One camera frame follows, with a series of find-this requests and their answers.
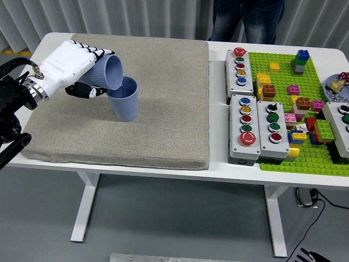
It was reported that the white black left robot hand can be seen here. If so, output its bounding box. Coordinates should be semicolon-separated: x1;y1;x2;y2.
35;40;115;99

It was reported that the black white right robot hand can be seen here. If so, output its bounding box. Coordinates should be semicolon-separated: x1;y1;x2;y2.
294;247;328;262

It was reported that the blue ribbed plastic cup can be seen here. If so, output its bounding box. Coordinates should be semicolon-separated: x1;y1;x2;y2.
106;76;139;122
79;54;124;92

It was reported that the white table leg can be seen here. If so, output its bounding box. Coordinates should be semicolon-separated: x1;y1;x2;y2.
70;171;100;243
263;185;290;258

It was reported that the grey power adapter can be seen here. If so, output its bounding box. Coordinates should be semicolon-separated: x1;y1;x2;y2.
293;187;318;208

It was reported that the white curtain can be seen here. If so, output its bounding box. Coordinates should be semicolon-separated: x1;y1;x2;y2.
0;0;349;59

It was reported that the grey-brown fabric mat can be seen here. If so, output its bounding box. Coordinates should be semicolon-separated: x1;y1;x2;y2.
20;33;210;170

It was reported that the yellow round brick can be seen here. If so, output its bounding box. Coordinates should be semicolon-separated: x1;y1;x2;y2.
286;144;300;164

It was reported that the blue red brick stack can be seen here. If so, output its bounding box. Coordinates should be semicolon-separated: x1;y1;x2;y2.
309;130;322;146

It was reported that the blue brick with yellow top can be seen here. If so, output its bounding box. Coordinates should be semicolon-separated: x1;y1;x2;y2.
288;129;308;145

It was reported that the green brick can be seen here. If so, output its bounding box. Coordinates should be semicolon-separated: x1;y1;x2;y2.
313;119;335;142

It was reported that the grey box with black selector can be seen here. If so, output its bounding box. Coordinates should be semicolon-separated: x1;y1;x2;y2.
256;100;291;164

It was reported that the grey button box on black base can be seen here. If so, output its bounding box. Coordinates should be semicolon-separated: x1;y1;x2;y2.
321;101;349;162

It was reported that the white pink brick stack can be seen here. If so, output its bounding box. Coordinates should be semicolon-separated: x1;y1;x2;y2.
289;104;309;122

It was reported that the grey five-button box, large red mushroom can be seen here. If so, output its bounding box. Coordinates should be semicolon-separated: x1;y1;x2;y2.
227;94;262;166

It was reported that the grey five-button box, small red mushroom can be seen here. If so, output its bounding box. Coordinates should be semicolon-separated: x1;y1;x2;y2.
224;47;255;105

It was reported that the light blue plate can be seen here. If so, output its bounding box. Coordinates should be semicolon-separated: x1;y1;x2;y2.
323;73;349;103

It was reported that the brown brick on yellow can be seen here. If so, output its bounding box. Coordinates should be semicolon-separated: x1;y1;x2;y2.
261;84;277;102

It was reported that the brass metal fitting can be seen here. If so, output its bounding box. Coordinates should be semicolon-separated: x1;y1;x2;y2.
327;78;345;92

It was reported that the green studded baseplate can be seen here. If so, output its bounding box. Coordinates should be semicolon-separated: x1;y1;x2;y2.
247;51;349;175

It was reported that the yellow brick stack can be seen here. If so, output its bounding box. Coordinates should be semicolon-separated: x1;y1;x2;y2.
255;72;271;102

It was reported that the blue green grey brick tower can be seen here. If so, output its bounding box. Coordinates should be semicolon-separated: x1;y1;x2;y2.
290;49;311;76

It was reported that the person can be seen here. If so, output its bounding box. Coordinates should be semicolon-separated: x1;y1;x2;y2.
211;0;286;44

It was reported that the black power cable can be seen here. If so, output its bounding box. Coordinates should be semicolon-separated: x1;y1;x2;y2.
286;189;349;262

